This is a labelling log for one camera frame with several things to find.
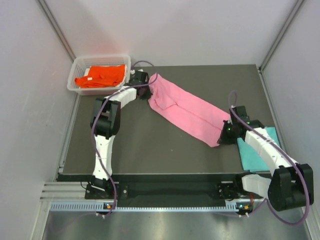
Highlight orange t shirt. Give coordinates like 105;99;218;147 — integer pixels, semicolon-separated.
74;64;126;89

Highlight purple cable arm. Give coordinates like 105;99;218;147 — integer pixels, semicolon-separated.
228;90;315;226
91;60;159;217

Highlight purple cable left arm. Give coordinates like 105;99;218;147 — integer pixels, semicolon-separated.
91;60;159;217

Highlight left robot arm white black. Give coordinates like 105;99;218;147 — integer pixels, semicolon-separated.
85;70;152;200

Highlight slotted white cable duct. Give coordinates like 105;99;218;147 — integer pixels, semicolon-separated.
50;201;253;213

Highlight white plastic laundry basket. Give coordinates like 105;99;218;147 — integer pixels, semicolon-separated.
67;53;131;96

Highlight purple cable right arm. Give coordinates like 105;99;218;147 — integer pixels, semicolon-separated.
228;90;315;226

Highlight pink t shirt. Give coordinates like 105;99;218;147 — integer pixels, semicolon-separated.
148;73;230;148

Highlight folded teal t shirt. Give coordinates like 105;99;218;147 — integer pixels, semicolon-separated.
237;138;269;172

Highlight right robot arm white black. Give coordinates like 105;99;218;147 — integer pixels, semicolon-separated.
218;106;314;212

